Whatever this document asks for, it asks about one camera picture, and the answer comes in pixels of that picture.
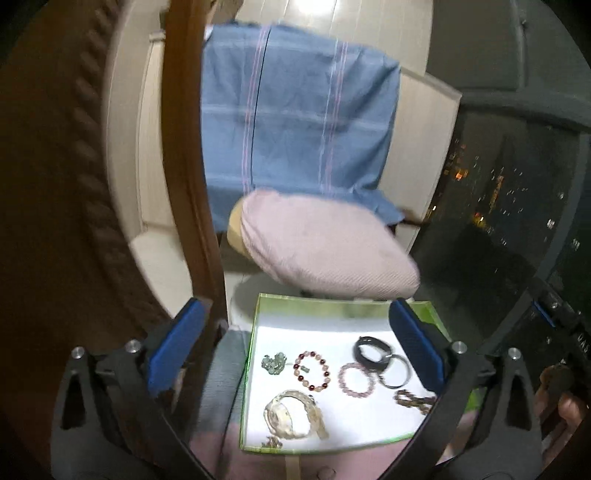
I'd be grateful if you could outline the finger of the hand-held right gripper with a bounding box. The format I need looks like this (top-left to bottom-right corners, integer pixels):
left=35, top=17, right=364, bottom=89
left=529, top=299, right=578, bottom=330

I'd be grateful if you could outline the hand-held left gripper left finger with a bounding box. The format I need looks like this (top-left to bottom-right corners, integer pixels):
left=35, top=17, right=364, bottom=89
left=48, top=296, right=218, bottom=480

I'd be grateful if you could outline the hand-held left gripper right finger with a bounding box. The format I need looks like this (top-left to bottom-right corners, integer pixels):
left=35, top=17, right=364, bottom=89
left=379, top=296, right=543, bottom=480

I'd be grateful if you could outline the black bangle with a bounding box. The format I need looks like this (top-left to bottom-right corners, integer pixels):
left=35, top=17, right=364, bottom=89
left=379, top=354, right=411, bottom=389

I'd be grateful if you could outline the black wristband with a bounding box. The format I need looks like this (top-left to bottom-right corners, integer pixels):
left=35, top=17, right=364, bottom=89
left=353, top=336, right=393, bottom=372

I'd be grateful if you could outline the brown bead bracelet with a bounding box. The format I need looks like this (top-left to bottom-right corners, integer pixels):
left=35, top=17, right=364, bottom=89
left=393, top=389, right=437, bottom=409

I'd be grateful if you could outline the pink crystal bead bracelet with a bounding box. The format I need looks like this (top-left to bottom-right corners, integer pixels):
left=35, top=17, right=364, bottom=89
left=338, top=362, right=377, bottom=398

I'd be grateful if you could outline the red and pink bead bracelet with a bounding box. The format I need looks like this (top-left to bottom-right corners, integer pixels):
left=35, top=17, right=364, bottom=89
left=293, top=351, right=332, bottom=389

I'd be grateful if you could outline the green jade pendant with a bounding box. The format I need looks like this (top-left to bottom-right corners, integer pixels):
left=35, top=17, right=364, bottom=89
left=261, top=352, right=289, bottom=377

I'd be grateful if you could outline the green cardboard box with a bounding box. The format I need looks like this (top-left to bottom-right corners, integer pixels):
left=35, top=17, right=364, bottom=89
left=239, top=293, right=451, bottom=453

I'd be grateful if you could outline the cream wristwatch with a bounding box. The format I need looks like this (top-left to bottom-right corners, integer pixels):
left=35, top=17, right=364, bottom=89
left=263, top=389, right=329, bottom=440

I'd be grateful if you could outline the person's right hand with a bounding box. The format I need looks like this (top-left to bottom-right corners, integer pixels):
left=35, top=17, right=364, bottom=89
left=533, top=390, right=591, bottom=467

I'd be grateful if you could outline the pink cushion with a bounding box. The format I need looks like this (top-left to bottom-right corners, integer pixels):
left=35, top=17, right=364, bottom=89
left=228, top=189, right=421, bottom=298

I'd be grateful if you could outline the carved wooden chair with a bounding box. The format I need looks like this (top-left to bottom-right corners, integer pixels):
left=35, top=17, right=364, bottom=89
left=0, top=0, right=229, bottom=370

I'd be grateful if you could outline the blue checked cloth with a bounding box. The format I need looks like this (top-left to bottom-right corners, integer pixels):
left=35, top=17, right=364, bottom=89
left=201, top=23, right=402, bottom=227

